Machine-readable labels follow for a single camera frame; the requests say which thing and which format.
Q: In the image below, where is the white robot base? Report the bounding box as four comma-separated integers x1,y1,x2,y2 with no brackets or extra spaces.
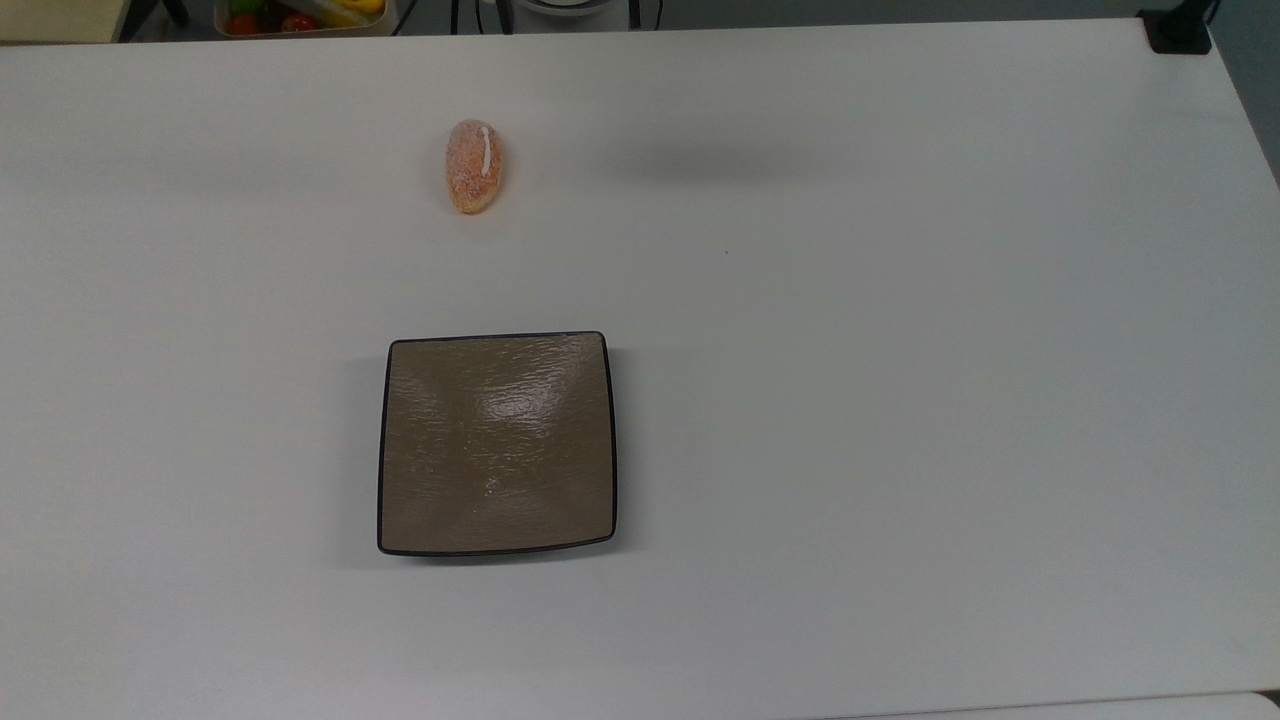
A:
513,0,607,21

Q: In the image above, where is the square brown ceramic plate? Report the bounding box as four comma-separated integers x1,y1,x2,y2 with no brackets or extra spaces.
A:
377,331,618,557

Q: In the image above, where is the sugared bread roll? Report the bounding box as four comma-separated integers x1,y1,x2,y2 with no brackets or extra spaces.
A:
445,119,504,215

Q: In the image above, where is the bin of toy fruit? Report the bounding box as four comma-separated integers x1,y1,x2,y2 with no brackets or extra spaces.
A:
214,0,398,38

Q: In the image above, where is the black table clamp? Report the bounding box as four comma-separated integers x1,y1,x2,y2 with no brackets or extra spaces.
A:
1138,0,1221,55

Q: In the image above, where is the beige cabinet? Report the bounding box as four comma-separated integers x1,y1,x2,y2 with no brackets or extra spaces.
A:
0,0,129,44

